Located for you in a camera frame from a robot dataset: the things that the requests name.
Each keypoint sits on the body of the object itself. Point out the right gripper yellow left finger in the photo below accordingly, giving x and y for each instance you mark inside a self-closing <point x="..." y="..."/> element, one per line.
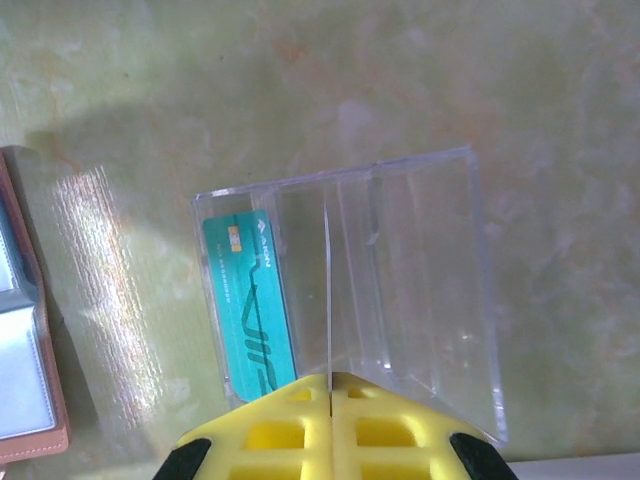
<point x="320" y="425"/>

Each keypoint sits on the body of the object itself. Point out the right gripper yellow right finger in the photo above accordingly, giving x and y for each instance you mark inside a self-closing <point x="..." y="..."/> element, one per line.
<point x="342" y="425"/>

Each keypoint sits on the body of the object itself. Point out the teal bank card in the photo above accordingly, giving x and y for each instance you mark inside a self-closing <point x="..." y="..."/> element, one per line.
<point x="250" y="310"/>

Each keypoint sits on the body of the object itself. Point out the brown leather card holder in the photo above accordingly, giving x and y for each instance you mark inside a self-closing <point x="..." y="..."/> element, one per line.
<point x="20" y="380"/>

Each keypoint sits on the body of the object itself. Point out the clear acrylic slotted box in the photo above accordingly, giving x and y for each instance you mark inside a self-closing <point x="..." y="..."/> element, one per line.
<point x="425" y="275"/>

